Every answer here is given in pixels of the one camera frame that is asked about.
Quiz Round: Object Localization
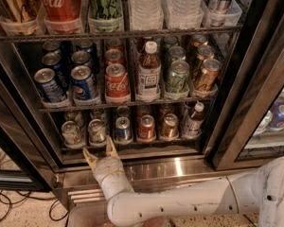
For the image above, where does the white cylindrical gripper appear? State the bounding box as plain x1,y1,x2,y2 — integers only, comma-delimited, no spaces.
82,136,133,201

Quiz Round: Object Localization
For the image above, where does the green 7up can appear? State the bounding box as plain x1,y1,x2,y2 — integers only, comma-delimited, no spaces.
88,119,107,144
90,108,108,124

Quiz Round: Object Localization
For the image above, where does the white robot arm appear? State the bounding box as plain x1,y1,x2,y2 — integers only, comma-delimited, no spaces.
83,138,284,227

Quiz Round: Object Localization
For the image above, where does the blue can bottom shelf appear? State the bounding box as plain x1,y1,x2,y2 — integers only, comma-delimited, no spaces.
115,117,131,142

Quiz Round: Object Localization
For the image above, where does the silver can bottom left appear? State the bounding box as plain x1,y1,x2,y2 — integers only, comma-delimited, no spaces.
62,121,82,146

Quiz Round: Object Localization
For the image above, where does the red can bottom shelf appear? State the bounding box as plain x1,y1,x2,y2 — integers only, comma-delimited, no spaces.
138,114,155,140

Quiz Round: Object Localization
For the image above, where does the pepsi can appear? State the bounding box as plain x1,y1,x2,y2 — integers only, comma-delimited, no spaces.
34,68,67,103
71,65,98,100
42,52,70,91
71,51,93,69

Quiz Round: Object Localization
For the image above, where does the orange can bottom shelf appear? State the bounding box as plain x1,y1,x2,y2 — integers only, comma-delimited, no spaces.
160,113,179,138

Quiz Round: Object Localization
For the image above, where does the front Coca-Cola can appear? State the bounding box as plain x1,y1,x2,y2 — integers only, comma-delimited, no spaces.
105,63,129,97

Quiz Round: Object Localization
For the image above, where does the front left Pepsi can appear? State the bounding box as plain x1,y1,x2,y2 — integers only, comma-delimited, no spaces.
34,68,67,103

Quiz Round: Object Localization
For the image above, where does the small tea bottle bottom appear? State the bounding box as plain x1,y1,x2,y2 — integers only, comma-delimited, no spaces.
182,101,204,138

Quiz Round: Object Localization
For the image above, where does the middle Coca-Cola can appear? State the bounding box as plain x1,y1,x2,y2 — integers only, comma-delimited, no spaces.
104,49,124,66

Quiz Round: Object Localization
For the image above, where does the front green LaCroix can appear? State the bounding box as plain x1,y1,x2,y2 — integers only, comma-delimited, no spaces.
166,61,189,94

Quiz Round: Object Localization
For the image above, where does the middle left Pepsi can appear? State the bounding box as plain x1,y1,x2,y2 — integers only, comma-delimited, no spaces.
42,52,70,91

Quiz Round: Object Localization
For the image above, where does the middle green can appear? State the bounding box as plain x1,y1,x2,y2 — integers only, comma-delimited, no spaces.
168,46,186,64

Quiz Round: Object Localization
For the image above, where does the front gold can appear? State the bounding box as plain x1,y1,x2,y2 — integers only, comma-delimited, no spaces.
193,59,222,92

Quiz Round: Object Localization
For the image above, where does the green LaCroix can top shelf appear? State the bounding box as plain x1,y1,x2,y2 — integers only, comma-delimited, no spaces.
89,0,122,32

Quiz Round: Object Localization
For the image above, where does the middle gold can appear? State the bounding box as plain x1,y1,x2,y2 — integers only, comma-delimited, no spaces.
195,44,215,63

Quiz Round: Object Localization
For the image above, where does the glass fridge door right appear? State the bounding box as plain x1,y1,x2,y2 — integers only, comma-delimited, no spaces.
204,0,284,170

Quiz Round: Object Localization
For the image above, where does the Coca-Cola can top shelf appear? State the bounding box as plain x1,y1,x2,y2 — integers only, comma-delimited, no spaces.
42,0,81,33

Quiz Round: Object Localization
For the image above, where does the water bottle top shelf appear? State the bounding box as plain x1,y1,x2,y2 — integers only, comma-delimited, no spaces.
129,0,163,30

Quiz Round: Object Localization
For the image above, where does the gold can top shelf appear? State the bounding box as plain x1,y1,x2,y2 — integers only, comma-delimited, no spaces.
0,0,41,36

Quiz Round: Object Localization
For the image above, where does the blue can behind door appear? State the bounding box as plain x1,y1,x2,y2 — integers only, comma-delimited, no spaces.
268,104,284,131

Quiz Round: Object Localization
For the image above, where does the blue silver can top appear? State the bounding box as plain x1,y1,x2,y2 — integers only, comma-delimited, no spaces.
207,0,239,27

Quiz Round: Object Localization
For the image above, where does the clear plastic bin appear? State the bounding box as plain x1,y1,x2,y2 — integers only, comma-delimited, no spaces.
67,202,171,227

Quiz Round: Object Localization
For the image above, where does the tea bottle white cap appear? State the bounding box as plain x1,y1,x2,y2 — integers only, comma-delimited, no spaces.
137,41,161,96

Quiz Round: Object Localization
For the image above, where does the black floor cable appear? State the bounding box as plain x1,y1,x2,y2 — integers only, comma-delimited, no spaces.
0,188,69,225

